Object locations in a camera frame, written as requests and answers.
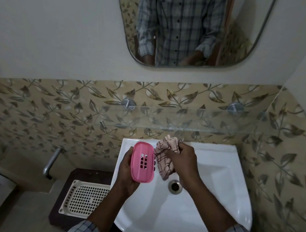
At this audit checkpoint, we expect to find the person's right hand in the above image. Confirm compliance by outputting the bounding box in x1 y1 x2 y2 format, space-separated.
159 140 208 192

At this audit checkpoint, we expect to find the pink plastic soap dish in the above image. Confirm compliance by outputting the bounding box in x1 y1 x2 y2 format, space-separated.
128 141 160 185

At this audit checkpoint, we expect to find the dark brown stool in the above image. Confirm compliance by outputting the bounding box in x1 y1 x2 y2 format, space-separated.
46 164 114 232

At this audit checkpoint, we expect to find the patterned pink cleaning cloth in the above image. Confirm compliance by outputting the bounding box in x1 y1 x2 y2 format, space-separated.
150 133 184 183

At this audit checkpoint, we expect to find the metal sink drain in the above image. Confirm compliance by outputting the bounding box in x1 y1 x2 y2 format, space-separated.
167 179 184 196

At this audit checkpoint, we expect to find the clear glass shelf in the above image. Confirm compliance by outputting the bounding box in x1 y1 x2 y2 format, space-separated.
98 89 272 155

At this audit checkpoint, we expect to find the white ceramic sink basin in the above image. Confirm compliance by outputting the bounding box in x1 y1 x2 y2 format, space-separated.
103 127 264 232

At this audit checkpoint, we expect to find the round metal shelf bracket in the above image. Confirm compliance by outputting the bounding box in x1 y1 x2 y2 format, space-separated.
226 100 244 116
120 96 137 112

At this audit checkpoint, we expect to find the grey metal pipe handle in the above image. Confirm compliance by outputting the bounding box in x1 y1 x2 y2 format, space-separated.
42 145 62 181

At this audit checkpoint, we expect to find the rounded wall mirror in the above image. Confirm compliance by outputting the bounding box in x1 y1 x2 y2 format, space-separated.
99 0 278 85

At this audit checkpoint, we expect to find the white perforated plastic tray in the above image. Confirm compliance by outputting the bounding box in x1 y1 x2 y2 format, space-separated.
58 178 111 222

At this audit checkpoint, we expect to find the person's right forearm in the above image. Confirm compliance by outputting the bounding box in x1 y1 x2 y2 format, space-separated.
178 177 243 232

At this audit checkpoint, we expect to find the person's left forearm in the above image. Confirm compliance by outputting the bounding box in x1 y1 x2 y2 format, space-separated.
84 187 132 232

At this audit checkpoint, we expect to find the person's left hand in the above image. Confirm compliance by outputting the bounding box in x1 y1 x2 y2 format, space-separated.
112 146 149 202

